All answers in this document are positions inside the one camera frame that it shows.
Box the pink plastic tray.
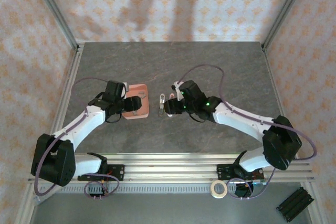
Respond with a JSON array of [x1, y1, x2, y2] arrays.
[[122, 83, 151, 121]]

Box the small metal parts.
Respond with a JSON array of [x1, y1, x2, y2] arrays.
[[158, 92, 176, 119]]

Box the aluminium mounting rails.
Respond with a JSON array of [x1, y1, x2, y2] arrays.
[[27, 153, 316, 184]]

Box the white tape roll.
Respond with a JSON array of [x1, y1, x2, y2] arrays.
[[210, 180, 228, 199]]

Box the black extrusion piece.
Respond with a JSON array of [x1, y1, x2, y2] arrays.
[[276, 186, 315, 221]]

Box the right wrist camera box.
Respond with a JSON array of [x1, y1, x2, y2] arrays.
[[171, 82, 184, 102]]

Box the aluminium side rail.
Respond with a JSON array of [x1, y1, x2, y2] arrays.
[[49, 44, 85, 138], [261, 42, 300, 162]]

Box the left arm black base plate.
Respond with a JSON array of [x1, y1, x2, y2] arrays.
[[77, 164, 125, 182]]

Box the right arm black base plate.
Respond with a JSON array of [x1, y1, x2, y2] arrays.
[[216, 163, 265, 182]]

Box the grey slotted cable duct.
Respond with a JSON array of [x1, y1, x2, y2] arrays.
[[60, 184, 268, 195]]

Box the aluminium frame post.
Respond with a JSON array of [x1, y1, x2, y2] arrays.
[[261, 0, 313, 51], [27, 0, 80, 50]]

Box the aluminium frame leg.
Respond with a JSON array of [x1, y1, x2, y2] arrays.
[[307, 182, 328, 224], [17, 183, 40, 224]]

